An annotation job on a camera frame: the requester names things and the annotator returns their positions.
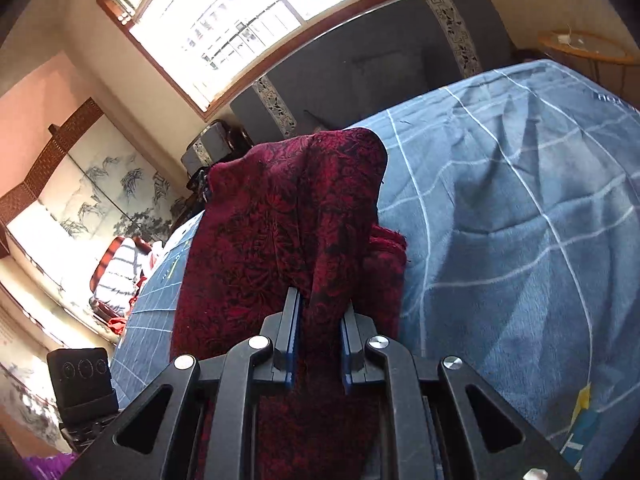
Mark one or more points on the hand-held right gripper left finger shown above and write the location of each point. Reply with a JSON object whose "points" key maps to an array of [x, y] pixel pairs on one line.
{"points": [[296, 330]]}

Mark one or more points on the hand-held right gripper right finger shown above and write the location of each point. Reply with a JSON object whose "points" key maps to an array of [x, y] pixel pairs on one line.
{"points": [[345, 355]]}

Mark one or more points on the red floral garment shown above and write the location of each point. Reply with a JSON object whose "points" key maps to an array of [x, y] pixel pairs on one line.
{"points": [[260, 240]]}

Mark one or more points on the person's left forearm purple sleeve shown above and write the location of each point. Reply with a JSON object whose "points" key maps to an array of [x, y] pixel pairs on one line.
{"points": [[50, 467]]}

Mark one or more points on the red white striped pillow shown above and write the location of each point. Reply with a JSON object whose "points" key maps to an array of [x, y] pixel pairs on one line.
{"points": [[117, 270]]}

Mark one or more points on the white cloth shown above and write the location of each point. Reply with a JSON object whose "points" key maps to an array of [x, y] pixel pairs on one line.
{"points": [[154, 262]]}

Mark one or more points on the dark floral cloth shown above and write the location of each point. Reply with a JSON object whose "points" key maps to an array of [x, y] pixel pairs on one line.
{"points": [[200, 185]]}

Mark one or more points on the ink landscape folding screen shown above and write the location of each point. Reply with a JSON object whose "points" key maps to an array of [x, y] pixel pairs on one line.
{"points": [[100, 190]]}

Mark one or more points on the dark wooden chair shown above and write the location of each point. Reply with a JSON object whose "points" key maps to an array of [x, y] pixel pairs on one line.
{"points": [[242, 137]]}

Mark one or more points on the grey cushioned chair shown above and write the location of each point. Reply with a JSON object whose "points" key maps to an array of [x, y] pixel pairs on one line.
{"points": [[210, 142]]}

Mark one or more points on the blue checked blanket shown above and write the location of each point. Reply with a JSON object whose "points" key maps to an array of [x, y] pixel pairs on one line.
{"points": [[500, 210]]}

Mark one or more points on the grey square cushion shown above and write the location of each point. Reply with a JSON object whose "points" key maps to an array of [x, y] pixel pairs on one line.
{"points": [[387, 80]]}

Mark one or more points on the grey sofa with patterned bands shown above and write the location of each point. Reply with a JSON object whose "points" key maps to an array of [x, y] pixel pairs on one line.
{"points": [[380, 60]]}

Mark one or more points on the wooden framed window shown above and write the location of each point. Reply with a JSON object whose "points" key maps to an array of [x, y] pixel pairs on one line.
{"points": [[225, 25]]}

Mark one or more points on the round glass side table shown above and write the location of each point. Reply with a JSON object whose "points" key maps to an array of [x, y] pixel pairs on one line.
{"points": [[585, 45]]}

